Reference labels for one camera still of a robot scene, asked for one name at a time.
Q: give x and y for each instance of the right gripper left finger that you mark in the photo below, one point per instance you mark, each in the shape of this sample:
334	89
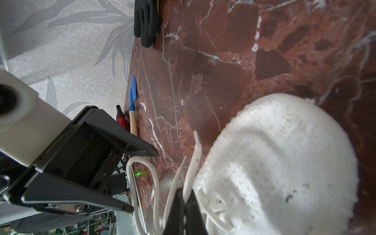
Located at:
175	220

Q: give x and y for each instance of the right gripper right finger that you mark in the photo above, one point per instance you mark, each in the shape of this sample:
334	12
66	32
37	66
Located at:
194	220

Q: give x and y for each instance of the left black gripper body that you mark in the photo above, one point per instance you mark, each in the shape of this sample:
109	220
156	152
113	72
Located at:
79	154

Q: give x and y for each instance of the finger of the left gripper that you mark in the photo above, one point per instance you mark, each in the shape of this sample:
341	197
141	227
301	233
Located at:
117	136
47	189

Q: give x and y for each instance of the white knit sneaker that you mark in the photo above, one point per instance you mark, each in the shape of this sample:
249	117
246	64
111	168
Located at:
281	166

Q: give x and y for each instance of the red black spray bottle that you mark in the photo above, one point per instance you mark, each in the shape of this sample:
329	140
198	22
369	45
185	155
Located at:
121	119

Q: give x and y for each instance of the black work glove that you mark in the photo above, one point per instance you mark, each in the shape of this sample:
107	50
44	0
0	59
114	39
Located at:
146	21

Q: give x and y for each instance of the wooden handle blue mallet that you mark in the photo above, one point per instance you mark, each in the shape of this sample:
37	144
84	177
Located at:
132	108

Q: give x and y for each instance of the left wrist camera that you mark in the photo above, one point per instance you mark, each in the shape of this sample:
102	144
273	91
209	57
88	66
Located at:
28	124

